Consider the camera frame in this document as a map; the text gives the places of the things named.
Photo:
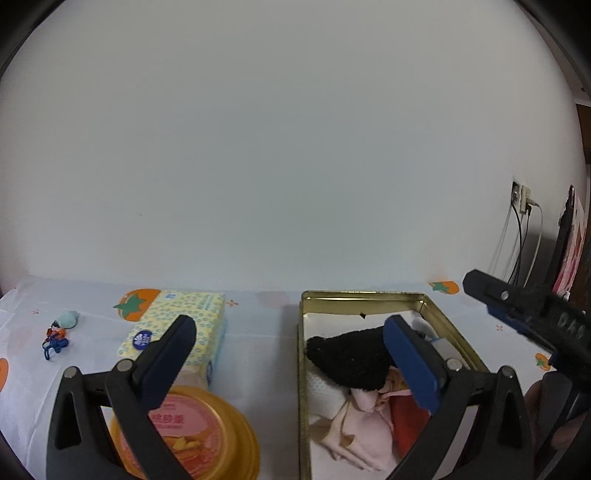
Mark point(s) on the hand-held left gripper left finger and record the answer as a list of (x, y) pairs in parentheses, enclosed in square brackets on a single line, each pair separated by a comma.
[(161, 369)]

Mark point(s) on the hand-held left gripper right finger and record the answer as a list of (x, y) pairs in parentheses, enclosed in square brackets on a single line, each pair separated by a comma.
[(411, 364)]

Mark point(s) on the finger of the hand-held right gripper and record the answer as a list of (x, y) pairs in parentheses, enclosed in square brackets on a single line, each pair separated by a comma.
[(498, 293)]

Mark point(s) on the red cloth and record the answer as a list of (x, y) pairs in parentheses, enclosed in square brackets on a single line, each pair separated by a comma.
[(408, 424)]

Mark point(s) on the black fuzzy sock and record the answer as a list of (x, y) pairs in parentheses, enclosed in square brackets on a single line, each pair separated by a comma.
[(351, 355)]

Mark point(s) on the pale pink cloth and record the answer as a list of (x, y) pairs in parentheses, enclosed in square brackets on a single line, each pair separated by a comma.
[(369, 429)]

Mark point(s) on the gold metal tin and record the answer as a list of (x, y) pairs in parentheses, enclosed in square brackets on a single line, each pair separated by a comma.
[(302, 369)]

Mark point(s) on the person's right hand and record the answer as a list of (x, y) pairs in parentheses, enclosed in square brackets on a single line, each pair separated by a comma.
[(570, 431)]

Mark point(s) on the yellow patterned tissue pack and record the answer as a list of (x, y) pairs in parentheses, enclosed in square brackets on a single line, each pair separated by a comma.
[(184, 314)]

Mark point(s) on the yellow lidded round container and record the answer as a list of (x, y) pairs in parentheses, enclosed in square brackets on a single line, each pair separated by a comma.
[(207, 429)]

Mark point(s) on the tomato print tablecloth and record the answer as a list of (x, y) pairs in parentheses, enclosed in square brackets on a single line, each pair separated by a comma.
[(263, 350)]

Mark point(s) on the pink picture black frame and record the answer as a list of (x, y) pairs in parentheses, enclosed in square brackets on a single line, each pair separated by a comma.
[(570, 249)]

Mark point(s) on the wall socket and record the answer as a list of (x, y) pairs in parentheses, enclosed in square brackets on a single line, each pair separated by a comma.
[(521, 196)]

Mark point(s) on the brown wooden door frame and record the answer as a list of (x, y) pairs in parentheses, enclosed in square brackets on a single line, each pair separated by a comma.
[(585, 138)]

